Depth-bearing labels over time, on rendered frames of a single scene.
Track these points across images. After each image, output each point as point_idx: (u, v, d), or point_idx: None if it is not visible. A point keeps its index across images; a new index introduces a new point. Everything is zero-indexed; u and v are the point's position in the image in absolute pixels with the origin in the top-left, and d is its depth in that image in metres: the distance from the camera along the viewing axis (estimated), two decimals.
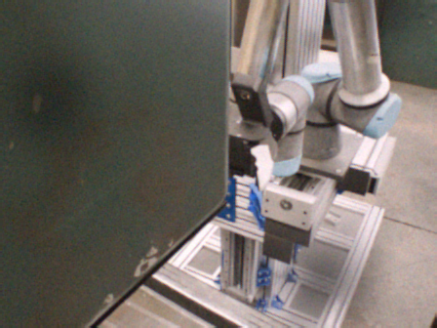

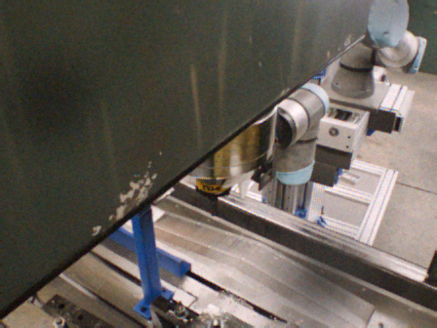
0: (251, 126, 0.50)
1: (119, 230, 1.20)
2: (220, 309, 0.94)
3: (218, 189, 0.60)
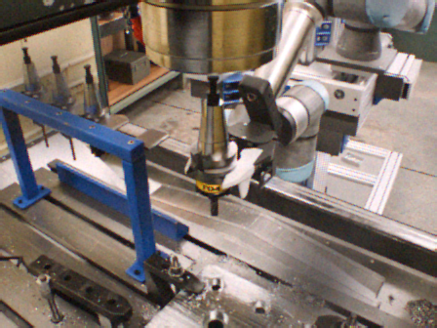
0: (255, 9, 0.42)
1: (112, 192, 1.13)
2: (220, 268, 0.87)
3: (218, 189, 0.60)
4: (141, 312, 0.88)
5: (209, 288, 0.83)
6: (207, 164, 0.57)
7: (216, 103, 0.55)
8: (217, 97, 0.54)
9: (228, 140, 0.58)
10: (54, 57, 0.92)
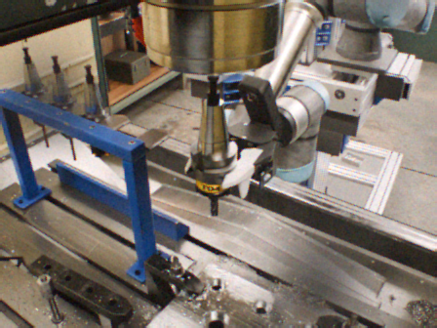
0: (257, 9, 0.42)
1: (112, 192, 1.13)
2: (220, 268, 0.87)
3: (218, 189, 0.60)
4: (142, 312, 0.88)
5: (210, 288, 0.83)
6: (207, 164, 0.57)
7: (216, 103, 0.55)
8: (217, 97, 0.54)
9: (228, 140, 0.58)
10: (54, 57, 0.92)
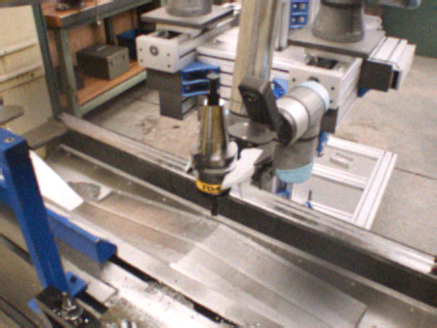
0: None
1: None
2: (135, 307, 0.65)
3: (218, 189, 0.60)
4: None
5: None
6: (207, 164, 0.57)
7: (216, 103, 0.55)
8: (217, 97, 0.54)
9: (228, 140, 0.58)
10: None
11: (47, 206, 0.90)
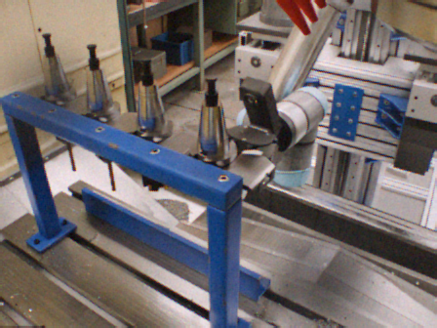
0: None
1: (163, 232, 0.84)
2: None
3: None
4: None
5: None
6: None
7: (214, 104, 0.54)
8: (215, 98, 0.54)
9: (227, 140, 0.58)
10: (91, 47, 0.63)
11: (186, 237, 0.83)
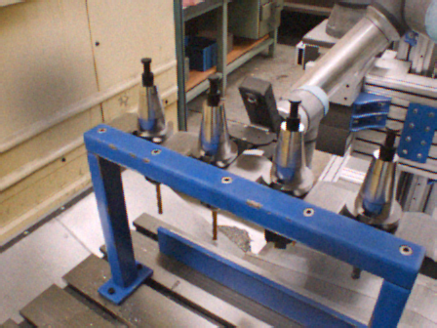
0: None
1: (263, 282, 0.74)
2: None
3: None
4: None
5: None
6: None
7: (391, 158, 0.44)
8: (395, 150, 0.44)
9: (394, 198, 0.47)
10: (214, 78, 0.53)
11: (291, 288, 0.73)
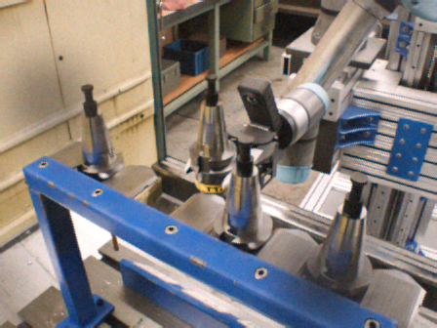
0: None
1: (230, 325, 0.67)
2: None
3: None
4: None
5: None
6: (337, 293, 0.39)
7: (357, 215, 0.37)
8: (361, 205, 0.37)
9: (363, 257, 0.40)
10: (212, 78, 0.53)
11: None
